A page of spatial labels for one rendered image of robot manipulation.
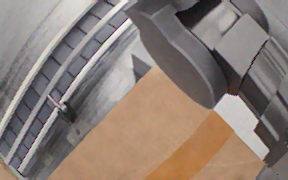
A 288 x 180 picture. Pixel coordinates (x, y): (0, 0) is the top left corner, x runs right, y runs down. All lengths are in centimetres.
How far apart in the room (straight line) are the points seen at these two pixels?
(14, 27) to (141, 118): 54
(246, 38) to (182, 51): 6
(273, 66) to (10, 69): 83
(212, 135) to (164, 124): 7
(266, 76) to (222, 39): 5
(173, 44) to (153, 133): 35
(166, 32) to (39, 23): 78
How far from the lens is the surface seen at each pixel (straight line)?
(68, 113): 91
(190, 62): 40
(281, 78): 38
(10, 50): 116
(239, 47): 39
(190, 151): 73
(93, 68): 104
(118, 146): 73
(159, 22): 39
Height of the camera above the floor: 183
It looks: 71 degrees down
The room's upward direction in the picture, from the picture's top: 8 degrees counter-clockwise
